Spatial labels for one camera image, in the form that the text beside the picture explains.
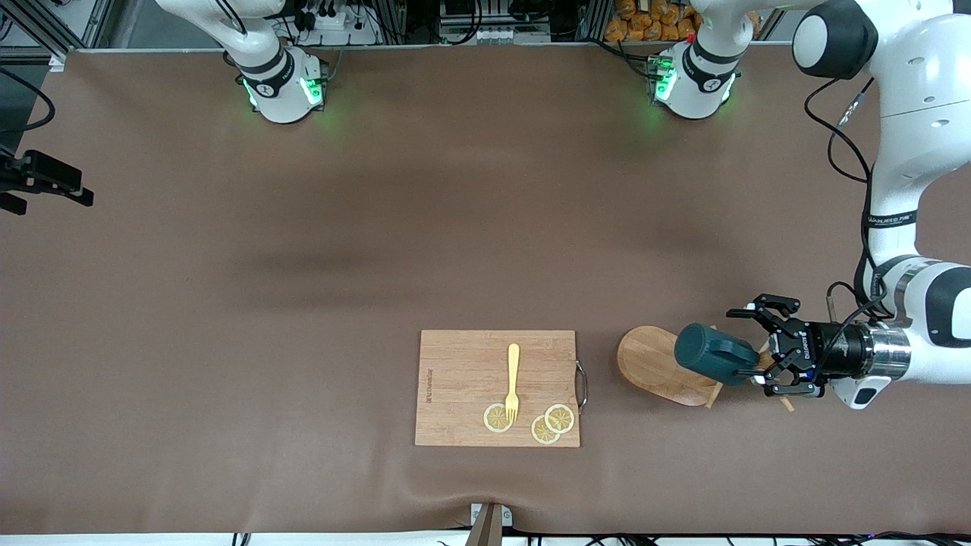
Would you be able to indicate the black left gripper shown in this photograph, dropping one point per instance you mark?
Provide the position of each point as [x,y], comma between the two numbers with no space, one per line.
[833,349]

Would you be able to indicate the teal cup yellow inside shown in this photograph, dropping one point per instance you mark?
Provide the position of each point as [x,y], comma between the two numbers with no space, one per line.
[705,353]

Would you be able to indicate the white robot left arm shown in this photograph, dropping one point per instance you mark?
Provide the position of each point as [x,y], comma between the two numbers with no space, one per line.
[922,114]

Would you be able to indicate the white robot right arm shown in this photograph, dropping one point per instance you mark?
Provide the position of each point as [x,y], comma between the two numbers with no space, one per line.
[284,106]

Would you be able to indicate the wooden mug tree rack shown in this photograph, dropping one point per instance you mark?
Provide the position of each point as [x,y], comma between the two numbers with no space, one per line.
[645,364]

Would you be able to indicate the grey electronics rack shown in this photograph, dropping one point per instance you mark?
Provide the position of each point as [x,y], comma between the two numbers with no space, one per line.
[493,34]

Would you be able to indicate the lemon slice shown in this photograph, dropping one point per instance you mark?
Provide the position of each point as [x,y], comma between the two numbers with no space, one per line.
[561,418]
[542,434]
[493,422]

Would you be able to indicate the yellow plastic fork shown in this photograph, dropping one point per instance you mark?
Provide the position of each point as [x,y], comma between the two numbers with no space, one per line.
[513,371]

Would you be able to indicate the white power strip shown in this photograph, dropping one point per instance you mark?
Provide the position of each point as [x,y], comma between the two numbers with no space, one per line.
[353,34]

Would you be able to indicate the orange bread rolls pile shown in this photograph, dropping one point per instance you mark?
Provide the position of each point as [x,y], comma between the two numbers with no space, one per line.
[630,29]

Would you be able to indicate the brown table cover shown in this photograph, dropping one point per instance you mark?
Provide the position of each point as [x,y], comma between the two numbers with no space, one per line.
[303,455]

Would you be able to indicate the aluminium frame strut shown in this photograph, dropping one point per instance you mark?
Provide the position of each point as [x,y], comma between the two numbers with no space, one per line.
[57,62]

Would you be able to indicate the aluminium camera mount post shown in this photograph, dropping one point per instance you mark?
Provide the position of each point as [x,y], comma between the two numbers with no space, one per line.
[485,531]

